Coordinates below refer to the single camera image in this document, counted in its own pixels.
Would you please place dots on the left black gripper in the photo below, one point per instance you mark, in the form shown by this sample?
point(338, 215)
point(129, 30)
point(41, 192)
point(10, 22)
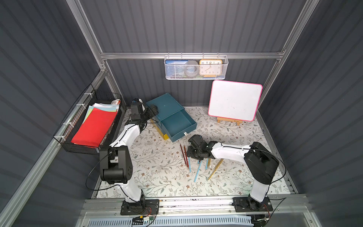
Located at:
point(148, 112)

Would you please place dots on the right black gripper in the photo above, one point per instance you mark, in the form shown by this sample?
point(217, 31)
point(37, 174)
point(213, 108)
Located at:
point(193, 149)

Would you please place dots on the long light blue pencil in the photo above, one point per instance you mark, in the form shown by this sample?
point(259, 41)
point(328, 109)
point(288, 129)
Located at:
point(198, 170)

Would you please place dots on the teal yellow drawer cabinet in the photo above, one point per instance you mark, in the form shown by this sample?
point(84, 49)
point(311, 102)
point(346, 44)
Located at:
point(167, 106)

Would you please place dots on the teal drawer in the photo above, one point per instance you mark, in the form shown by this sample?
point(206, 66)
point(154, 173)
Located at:
point(178, 125)

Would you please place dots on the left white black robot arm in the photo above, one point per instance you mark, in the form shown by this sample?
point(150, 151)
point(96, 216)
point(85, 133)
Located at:
point(115, 162)

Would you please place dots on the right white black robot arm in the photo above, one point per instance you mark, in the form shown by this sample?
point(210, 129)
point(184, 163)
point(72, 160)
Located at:
point(261, 163)

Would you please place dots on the red pencil right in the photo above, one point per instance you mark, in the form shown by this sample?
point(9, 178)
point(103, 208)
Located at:
point(185, 156)

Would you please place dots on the dark red pencil left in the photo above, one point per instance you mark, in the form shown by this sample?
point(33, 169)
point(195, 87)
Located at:
point(183, 155)

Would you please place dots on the gold pencil lower right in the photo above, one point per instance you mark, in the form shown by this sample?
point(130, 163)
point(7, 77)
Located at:
point(213, 172)

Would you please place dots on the wooden whiteboard easel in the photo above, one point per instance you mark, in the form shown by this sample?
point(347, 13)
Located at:
point(238, 122)

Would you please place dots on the blue box in basket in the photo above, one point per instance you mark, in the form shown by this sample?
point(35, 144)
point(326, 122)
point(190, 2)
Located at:
point(175, 69)

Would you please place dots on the grey tape roll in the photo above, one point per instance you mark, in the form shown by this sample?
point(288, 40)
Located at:
point(191, 69)

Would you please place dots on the pink framed whiteboard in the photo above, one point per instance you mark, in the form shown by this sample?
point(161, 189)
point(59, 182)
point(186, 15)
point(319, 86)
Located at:
point(234, 100)

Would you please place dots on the red paper sheet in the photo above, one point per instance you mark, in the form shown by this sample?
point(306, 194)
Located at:
point(95, 126)

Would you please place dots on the yellow analog clock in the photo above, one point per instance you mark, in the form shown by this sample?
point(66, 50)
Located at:
point(210, 67)

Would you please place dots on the white wire wall basket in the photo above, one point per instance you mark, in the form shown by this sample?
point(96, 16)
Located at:
point(197, 58)

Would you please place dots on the black wire paper tray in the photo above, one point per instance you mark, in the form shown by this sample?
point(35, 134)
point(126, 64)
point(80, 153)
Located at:
point(91, 98)

